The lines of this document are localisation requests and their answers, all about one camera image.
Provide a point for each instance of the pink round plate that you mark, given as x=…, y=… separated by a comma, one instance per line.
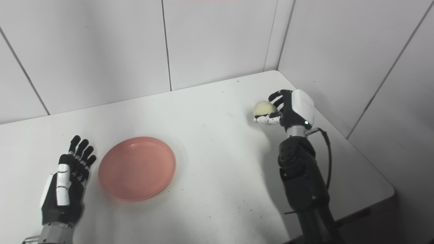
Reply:
x=137, y=168

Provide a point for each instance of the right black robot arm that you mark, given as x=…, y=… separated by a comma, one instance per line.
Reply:
x=303, y=179

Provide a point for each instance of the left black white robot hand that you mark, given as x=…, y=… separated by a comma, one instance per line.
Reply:
x=73, y=198

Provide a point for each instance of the pale yellow steamed bun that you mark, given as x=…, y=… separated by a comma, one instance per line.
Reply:
x=264, y=107

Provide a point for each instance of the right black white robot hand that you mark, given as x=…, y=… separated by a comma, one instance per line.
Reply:
x=298, y=110

